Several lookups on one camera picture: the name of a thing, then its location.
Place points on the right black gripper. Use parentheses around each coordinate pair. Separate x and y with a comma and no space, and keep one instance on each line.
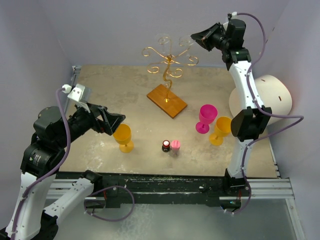
(202,38)

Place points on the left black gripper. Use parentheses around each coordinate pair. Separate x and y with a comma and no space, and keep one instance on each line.
(110,120)

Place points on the clear wine glass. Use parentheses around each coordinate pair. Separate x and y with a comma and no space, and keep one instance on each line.
(165,43)
(186,42)

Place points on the yellow wine glass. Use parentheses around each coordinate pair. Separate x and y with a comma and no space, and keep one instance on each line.
(123,136)
(222,129)

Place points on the pink wine glass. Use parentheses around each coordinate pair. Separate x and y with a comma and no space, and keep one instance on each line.
(207,115)

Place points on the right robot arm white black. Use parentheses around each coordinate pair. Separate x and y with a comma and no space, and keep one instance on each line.
(253,117)

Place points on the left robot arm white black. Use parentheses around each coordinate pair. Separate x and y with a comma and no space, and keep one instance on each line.
(40,164)

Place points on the dark red capped bottle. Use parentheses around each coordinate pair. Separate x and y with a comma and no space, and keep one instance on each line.
(166,146)

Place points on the pink capped shaker bottle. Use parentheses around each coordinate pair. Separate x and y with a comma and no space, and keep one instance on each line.
(175,148)

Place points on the white cylindrical container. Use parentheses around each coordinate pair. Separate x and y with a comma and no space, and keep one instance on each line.
(273,93)

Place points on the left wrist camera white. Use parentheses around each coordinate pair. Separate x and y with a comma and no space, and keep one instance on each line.
(80,94)

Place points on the gold wire wine glass rack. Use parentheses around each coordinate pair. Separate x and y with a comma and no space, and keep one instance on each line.
(162,95)

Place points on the black base frame bar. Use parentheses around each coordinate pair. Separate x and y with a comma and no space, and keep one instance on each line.
(157,189)

